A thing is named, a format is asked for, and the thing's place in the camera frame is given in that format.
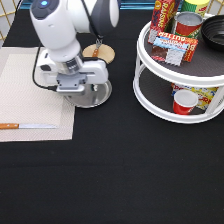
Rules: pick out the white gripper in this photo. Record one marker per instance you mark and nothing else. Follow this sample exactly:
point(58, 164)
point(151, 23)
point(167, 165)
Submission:
point(94, 68)

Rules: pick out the round silver metal plate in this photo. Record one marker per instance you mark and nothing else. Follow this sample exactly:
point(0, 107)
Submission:
point(93, 95)

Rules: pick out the wooden handled fork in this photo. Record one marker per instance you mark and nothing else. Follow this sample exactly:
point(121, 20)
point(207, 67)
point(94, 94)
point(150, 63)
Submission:
point(97, 46)

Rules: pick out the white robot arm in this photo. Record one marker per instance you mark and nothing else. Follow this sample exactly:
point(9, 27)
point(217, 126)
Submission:
point(57, 22)

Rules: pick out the beige woven placemat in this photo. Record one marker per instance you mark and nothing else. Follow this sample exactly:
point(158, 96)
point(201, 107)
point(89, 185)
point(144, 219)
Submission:
point(21, 101)

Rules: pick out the brown chocolate packet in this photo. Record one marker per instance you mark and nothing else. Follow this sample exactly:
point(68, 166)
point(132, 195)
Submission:
point(166, 55)

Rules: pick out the red raisins box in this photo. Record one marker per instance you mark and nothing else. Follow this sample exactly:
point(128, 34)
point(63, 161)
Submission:
point(163, 13)

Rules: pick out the red plastic cup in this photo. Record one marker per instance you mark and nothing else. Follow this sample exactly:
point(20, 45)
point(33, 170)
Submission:
point(184, 102)

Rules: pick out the orange butter box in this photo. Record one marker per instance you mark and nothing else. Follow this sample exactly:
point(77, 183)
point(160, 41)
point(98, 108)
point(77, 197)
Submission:
point(181, 43)

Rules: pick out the white two-tier turntable shelf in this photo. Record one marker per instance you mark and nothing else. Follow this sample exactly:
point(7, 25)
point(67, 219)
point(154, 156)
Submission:
point(152, 81)

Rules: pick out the red metal can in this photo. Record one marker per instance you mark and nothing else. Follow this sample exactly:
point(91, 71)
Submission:
point(188, 24)

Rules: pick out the yellow box lower shelf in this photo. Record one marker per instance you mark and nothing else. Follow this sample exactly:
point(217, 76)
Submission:
point(205, 95)

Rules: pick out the yellow green canister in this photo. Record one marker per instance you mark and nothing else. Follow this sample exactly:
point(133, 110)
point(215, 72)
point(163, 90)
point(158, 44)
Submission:
point(196, 6)

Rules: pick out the black bowl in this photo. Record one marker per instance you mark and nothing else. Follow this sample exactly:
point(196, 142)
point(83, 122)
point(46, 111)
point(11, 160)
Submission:
point(212, 31)

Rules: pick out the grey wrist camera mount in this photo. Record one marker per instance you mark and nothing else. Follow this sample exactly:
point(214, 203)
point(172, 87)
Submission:
point(73, 83)

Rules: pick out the wooden handled knife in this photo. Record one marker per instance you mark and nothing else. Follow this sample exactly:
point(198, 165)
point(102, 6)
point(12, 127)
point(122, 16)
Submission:
point(25, 126)

